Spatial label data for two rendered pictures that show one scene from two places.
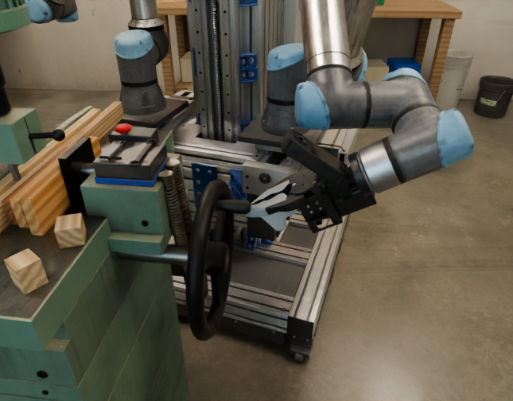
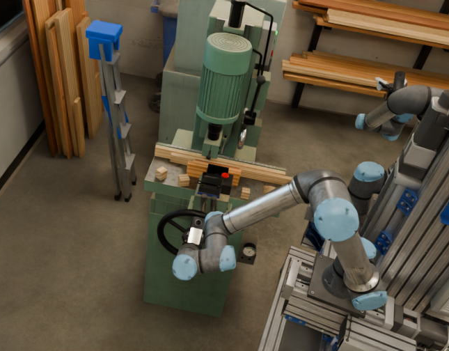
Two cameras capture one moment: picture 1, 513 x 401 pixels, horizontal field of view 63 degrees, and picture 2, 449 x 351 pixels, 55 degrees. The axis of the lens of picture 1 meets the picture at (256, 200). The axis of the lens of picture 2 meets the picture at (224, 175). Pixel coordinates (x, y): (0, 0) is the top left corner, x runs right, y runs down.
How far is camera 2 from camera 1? 1.49 m
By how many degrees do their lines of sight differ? 65
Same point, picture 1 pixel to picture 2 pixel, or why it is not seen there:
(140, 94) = not seen: hidden behind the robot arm
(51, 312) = (152, 185)
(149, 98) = not seen: hidden behind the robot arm
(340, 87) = (212, 223)
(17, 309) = (150, 176)
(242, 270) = (301, 332)
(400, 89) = (211, 246)
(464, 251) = not seen: outside the picture
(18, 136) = (205, 147)
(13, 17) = (212, 120)
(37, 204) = (189, 166)
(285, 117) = (328, 271)
